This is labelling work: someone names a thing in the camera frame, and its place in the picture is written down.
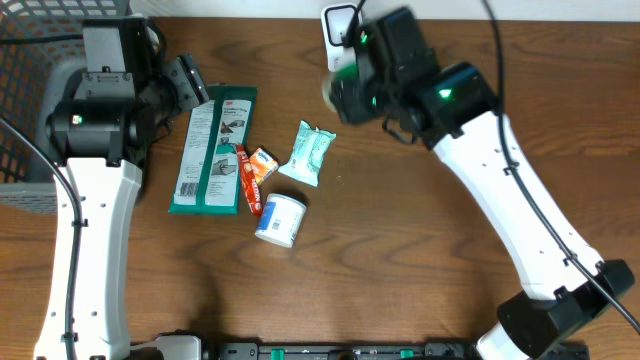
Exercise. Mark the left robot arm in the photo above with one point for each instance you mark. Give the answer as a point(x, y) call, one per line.
point(101, 138)

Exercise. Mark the orange snack packet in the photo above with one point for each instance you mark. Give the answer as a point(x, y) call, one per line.
point(263, 165)

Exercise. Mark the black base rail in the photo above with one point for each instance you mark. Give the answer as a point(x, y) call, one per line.
point(253, 351)

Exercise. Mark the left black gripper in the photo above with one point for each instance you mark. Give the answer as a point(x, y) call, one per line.
point(188, 83)

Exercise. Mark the white barcode scanner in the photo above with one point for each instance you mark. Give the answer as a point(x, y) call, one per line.
point(335, 20)

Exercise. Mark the green lid white jar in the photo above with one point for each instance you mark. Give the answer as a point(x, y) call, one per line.
point(334, 79)

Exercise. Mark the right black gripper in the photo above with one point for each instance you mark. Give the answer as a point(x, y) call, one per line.
point(364, 105)

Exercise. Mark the mint green wipes pack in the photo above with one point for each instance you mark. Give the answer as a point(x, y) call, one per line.
point(309, 149)

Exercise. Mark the grey plastic mesh basket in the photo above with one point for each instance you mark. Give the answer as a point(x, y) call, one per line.
point(34, 78)

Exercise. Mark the green box with label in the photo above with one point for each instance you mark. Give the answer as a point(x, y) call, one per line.
point(208, 181)

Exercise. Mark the red packet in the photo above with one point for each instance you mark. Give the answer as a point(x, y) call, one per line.
point(248, 181)

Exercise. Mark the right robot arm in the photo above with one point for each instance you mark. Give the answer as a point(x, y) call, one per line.
point(565, 282)

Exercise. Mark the white tub blue label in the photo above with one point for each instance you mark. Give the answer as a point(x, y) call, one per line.
point(281, 219)

